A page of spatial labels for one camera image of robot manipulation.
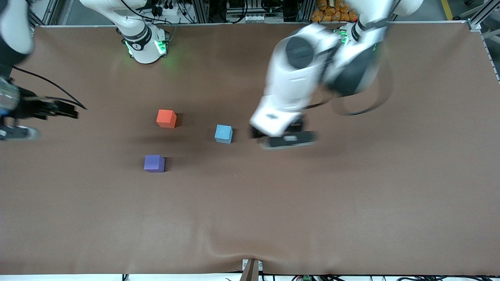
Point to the purple foam block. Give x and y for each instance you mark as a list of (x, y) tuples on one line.
[(154, 163)]

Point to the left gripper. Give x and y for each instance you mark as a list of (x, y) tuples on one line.
[(254, 132)]

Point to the brown table mat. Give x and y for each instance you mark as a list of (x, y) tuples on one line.
[(250, 203)]

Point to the blue foam block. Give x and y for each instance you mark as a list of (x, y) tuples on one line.
[(223, 134)]

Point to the grey electronics box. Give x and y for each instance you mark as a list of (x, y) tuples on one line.
[(254, 13)]

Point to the orange snack packets pile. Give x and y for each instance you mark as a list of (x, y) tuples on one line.
[(332, 11)]

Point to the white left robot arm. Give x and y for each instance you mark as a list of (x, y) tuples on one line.
[(297, 74)]

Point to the white power strip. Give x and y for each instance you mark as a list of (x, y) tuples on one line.
[(170, 9)]

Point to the aluminium frame profile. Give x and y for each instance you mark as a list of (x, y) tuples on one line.
[(45, 13), (478, 17)]

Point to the orange foam block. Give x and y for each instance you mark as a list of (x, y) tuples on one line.
[(166, 118)]

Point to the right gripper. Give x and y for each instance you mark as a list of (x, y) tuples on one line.
[(28, 107)]

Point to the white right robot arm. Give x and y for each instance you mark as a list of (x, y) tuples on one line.
[(142, 43)]

